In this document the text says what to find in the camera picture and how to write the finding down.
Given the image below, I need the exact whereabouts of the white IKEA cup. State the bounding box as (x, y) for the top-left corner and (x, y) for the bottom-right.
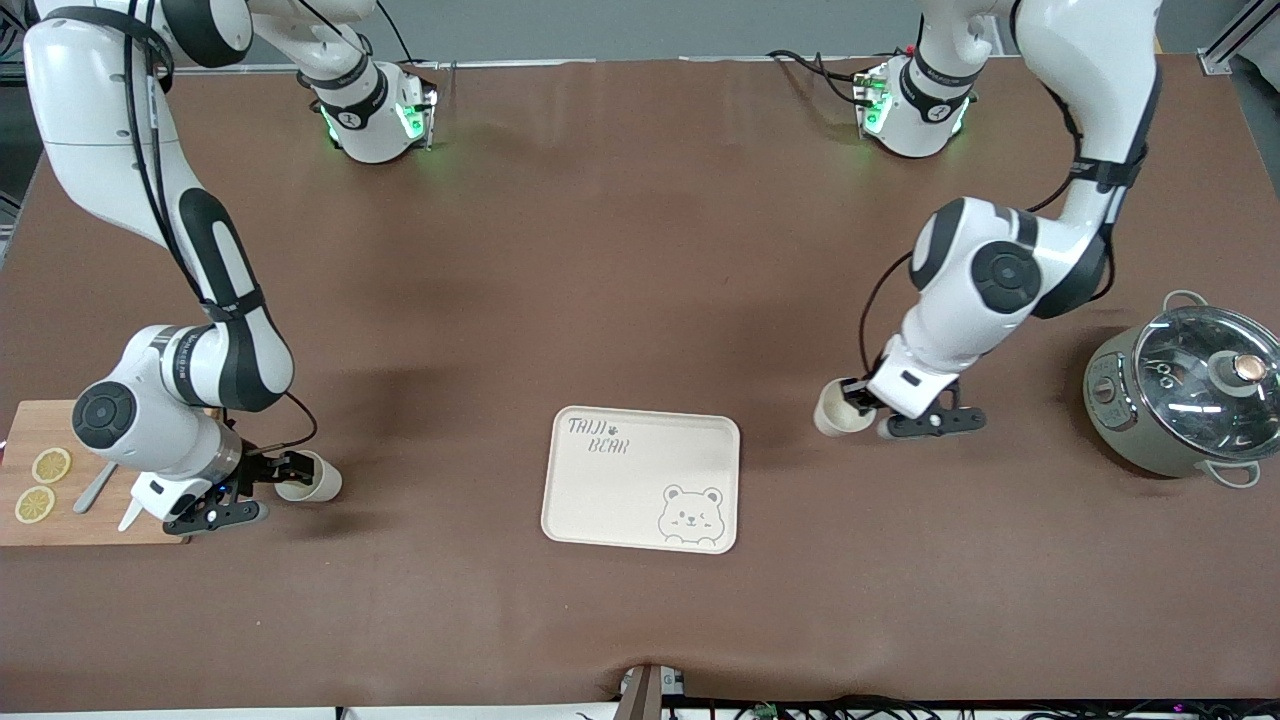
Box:
(275, 450), (343, 504)
(812, 378), (883, 439)

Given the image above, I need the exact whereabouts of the cream tray with bear print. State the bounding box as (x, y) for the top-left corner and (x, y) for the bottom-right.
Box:
(540, 405), (742, 556)

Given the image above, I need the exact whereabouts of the grey plastic knife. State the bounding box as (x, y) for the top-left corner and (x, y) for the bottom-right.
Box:
(72, 462), (119, 515)

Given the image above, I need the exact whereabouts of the wooden cutting board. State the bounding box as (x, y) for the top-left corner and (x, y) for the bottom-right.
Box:
(0, 400), (221, 547)

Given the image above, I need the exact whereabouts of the grey-green cooking pot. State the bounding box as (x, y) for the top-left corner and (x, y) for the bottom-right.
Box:
(1083, 290), (1280, 489)

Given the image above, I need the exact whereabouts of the glass pot lid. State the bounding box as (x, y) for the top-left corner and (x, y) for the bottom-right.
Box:
(1133, 305), (1280, 463)

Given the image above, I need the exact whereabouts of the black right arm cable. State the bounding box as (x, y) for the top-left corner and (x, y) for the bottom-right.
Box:
(120, 5), (321, 456)

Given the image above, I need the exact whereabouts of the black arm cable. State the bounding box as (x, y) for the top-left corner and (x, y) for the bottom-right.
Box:
(858, 250), (916, 379)
(120, 5), (321, 456)

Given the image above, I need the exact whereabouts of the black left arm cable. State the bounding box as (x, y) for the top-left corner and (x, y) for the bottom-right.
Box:
(858, 250), (916, 379)

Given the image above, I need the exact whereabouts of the black left base cable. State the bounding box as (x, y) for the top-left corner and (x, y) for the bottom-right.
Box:
(766, 48), (863, 106)

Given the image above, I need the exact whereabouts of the black base cable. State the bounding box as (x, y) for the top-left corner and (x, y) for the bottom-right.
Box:
(766, 48), (863, 106)
(375, 18), (417, 66)

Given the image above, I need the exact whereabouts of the metal table edge bracket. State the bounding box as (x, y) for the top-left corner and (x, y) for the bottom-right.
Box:
(615, 662), (686, 720)

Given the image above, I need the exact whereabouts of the black right base cable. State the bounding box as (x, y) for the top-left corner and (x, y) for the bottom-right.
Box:
(375, 18), (417, 66)

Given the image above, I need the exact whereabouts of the aluminium frame profile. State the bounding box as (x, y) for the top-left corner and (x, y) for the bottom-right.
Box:
(1197, 0), (1280, 76)

